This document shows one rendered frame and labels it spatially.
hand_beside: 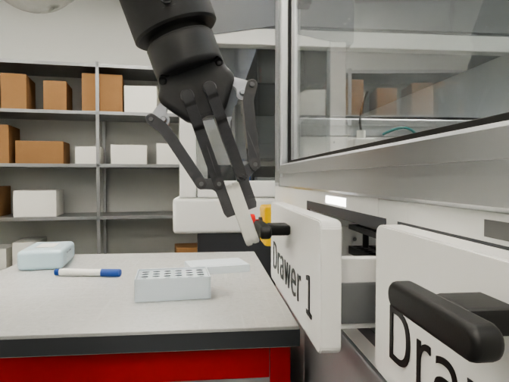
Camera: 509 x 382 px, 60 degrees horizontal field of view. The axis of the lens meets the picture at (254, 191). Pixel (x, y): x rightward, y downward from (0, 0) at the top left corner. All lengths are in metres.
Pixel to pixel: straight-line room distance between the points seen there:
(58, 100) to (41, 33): 0.87
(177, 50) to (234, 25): 0.90
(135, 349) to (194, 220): 0.71
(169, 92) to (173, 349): 0.34
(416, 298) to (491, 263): 0.04
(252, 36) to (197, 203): 0.51
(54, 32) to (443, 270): 4.84
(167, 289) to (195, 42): 0.43
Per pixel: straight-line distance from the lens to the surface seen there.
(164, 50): 0.48
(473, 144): 0.26
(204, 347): 0.63
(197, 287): 0.76
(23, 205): 4.37
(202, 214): 1.29
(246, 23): 1.37
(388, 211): 0.37
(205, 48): 0.48
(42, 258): 1.08
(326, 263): 0.36
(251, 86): 0.49
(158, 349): 0.64
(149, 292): 0.76
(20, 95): 4.41
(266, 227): 0.46
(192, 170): 0.48
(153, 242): 4.72
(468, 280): 0.24
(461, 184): 0.27
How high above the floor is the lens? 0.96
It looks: 2 degrees down
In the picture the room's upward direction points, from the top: straight up
